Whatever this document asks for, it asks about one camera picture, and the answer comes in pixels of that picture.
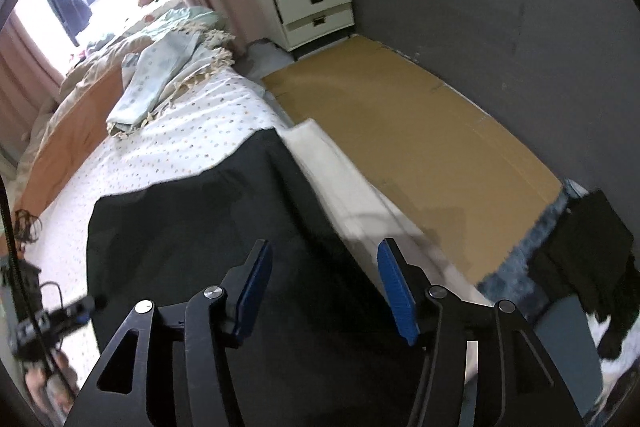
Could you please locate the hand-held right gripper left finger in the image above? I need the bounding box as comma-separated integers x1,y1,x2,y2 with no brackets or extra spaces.
62,239,275,427

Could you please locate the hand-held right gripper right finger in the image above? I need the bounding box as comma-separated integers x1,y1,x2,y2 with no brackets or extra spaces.
376,238,586,427

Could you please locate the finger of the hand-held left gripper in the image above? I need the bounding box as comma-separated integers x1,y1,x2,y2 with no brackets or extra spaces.
62,294,108,325

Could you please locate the black large garment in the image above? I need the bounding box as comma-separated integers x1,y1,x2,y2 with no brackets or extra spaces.
85,127,481,427

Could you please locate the pile of dark clothes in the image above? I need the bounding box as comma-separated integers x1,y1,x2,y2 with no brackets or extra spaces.
530,189,640,363

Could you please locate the person's left hand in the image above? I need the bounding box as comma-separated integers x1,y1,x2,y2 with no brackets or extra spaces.
22,349,81,420

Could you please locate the blue shaggy rug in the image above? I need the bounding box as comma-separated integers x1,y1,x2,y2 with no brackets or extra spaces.
477,179,640,323

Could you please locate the white floral bed sheet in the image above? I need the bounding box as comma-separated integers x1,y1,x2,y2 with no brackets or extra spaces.
20,67,296,388

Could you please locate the brown cardboard sheet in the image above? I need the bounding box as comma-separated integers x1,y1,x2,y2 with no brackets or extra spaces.
260,34,563,283

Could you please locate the orange blanket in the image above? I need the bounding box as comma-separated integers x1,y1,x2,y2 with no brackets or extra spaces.
17,52,136,218

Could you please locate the grey blue stool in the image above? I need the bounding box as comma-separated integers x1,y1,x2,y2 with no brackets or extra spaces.
532,294,603,408

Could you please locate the pale grey cloth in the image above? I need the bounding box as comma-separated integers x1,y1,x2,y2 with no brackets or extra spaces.
245,39,296,80

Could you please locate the pale fringed blanket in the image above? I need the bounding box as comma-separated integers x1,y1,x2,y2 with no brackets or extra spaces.
105,7,238,140

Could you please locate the beige comforter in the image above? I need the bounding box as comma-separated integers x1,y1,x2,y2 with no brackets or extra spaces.
17,4,166,178

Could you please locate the white nightstand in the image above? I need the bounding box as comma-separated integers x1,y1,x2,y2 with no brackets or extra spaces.
250,0,356,60

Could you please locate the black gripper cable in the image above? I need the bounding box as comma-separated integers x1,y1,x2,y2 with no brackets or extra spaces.
0,174,81,408

